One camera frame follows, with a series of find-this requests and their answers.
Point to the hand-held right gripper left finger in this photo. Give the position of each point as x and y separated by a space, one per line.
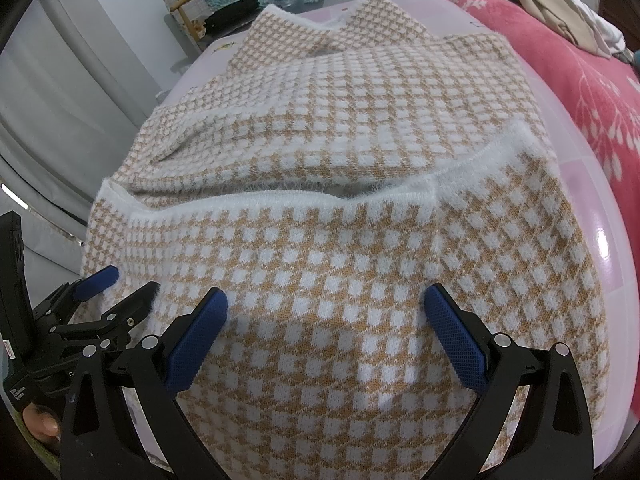
197 345

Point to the tan white checked sweater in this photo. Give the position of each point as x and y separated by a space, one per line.
350 210

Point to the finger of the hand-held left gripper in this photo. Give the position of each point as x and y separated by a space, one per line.
135 305
97 282

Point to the pink floral blanket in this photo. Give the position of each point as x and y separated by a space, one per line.
575 75

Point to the white garment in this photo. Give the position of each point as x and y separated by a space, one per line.
602 25

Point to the bed with pink sheet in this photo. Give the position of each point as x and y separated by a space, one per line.
590 210

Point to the black bag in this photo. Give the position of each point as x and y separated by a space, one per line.
232 12

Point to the white curtain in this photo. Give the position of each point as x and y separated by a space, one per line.
75 85

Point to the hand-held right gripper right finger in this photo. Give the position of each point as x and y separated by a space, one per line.
457 340

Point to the teal blanket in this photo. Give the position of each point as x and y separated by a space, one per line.
632 56

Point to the person's left hand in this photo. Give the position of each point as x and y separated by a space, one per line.
45 420

